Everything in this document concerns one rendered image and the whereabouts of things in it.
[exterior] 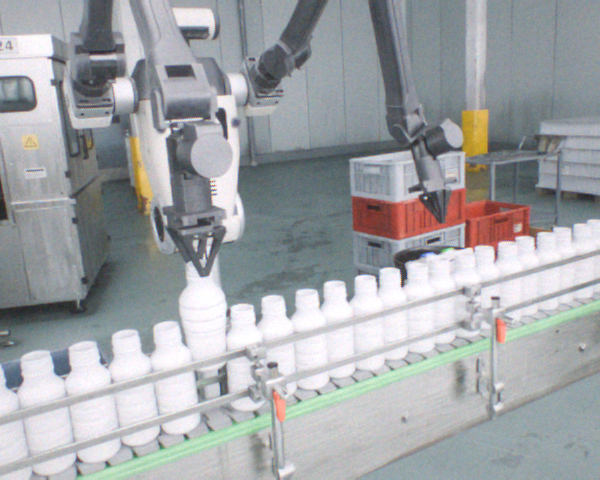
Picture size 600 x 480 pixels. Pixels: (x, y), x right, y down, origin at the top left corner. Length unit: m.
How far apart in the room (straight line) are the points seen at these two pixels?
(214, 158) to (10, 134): 3.79
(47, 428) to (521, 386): 0.91
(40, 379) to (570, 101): 12.56
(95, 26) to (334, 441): 0.90
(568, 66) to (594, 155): 5.25
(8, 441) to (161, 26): 0.59
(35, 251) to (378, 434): 3.77
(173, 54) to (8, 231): 3.83
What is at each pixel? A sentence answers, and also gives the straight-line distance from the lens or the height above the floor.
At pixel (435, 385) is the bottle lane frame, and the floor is 0.94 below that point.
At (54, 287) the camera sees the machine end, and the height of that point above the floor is 0.24.
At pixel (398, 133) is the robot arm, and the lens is 1.36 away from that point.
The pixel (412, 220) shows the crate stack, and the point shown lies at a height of 0.76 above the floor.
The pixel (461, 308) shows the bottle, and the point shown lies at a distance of 1.17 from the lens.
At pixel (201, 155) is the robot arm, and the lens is 0.74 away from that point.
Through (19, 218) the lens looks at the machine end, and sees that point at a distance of 4.56.
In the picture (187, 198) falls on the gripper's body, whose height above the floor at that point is 1.35.
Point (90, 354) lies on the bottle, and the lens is 0.84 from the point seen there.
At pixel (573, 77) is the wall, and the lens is 13.00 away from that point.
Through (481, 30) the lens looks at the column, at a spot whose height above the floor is 2.47.
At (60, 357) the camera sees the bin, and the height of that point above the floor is 0.93.
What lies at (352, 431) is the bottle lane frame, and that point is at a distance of 1.05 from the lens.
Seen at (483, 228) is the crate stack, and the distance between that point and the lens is 3.96.
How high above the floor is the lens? 1.48
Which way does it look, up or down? 14 degrees down
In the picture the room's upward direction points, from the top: 4 degrees counter-clockwise
